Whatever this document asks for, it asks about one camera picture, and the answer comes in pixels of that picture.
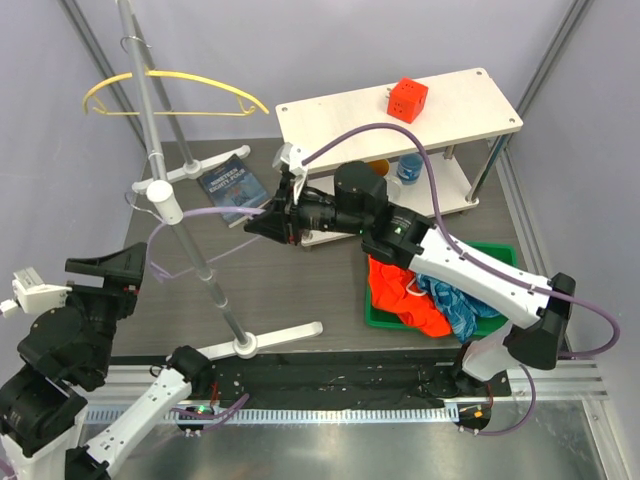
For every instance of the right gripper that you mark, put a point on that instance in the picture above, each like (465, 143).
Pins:
(281, 220)

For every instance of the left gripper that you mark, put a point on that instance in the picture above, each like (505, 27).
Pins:
(124, 269)

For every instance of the purple clothes hanger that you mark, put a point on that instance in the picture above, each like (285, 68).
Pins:
(158, 272)

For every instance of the orange shorts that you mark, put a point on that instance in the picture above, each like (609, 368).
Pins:
(391, 292)

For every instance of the blue patterned shorts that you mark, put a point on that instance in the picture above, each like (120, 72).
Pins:
(466, 315)

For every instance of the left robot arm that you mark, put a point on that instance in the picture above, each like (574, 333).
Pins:
(67, 352)

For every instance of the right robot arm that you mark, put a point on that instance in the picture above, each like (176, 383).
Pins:
(535, 307)

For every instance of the dark blue book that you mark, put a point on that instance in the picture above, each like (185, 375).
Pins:
(232, 184)

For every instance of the grey clothes rack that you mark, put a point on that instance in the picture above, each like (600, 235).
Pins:
(160, 193)

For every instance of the white patterned mug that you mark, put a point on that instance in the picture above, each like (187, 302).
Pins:
(382, 168)

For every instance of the blue cup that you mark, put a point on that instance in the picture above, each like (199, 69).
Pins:
(409, 168)

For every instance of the red cube power socket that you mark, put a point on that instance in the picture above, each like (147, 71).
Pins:
(407, 100)

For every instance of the white two-tier shelf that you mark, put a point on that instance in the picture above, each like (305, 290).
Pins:
(461, 107)

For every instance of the green plastic tray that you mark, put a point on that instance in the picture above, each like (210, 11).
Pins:
(381, 319)

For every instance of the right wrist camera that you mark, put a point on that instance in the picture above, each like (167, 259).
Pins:
(290, 157)

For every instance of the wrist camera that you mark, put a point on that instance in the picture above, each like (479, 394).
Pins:
(32, 296)
(290, 157)

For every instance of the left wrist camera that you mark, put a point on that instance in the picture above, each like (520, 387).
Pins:
(32, 296)

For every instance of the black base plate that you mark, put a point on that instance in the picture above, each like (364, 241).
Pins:
(357, 380)

